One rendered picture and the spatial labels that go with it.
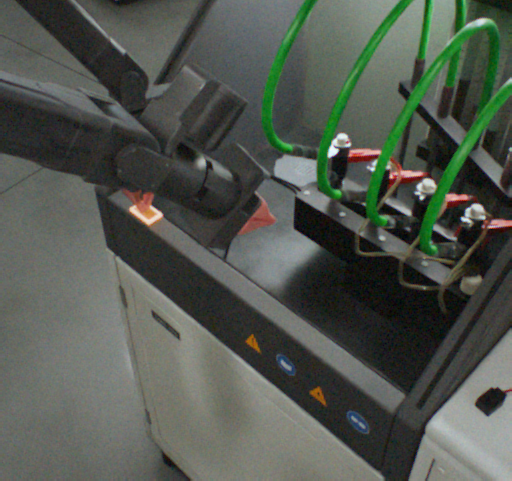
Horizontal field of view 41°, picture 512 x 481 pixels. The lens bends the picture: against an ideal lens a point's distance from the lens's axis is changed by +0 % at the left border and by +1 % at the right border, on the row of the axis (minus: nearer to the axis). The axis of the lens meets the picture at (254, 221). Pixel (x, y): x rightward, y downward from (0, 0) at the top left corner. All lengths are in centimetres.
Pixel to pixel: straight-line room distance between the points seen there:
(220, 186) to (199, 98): 10
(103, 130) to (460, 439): 58
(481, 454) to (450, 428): 4
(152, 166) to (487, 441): 54
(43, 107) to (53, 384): 167
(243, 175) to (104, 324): 159
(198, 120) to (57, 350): 166
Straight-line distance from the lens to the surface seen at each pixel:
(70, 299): 235
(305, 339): 99
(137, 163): 58
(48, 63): 358
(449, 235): 110
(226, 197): 69
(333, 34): 141
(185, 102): 62
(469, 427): 91
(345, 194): 98
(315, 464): 121
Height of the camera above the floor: 174
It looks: 44 degrees down
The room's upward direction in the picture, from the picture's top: straight up
